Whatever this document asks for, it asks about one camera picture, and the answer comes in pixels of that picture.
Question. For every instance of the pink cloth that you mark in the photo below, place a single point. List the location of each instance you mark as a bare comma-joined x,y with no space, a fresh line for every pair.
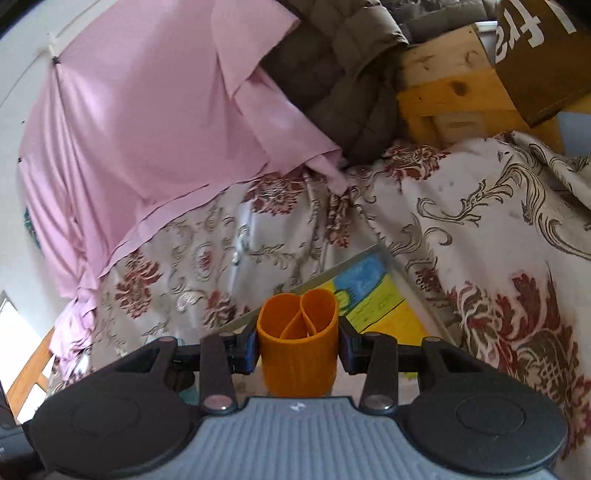
152,124

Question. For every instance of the teal patterned cloth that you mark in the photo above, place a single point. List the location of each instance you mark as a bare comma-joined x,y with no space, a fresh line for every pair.
32,228

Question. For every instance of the white wall hook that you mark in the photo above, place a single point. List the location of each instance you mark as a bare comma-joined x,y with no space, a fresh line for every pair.
54,48

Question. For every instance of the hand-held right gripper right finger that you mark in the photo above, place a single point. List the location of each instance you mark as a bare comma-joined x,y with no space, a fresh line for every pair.
345,348

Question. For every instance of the wooden bed frame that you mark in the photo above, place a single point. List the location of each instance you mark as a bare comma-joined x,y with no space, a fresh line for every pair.
448,92

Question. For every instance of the floral printed blanket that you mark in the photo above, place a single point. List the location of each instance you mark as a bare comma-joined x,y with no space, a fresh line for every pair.
485,258

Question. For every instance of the window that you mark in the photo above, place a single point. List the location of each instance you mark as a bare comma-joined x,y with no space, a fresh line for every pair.
14,332

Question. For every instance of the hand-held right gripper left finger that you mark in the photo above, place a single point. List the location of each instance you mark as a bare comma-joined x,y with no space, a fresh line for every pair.
251,348

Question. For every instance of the grey-brown quilted jacket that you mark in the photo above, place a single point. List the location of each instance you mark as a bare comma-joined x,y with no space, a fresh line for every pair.
341,69

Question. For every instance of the wooden bed rail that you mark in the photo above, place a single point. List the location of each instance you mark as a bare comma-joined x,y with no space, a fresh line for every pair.
32,374

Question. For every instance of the orange silicone cup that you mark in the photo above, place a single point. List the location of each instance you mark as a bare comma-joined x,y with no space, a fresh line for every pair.
295,360

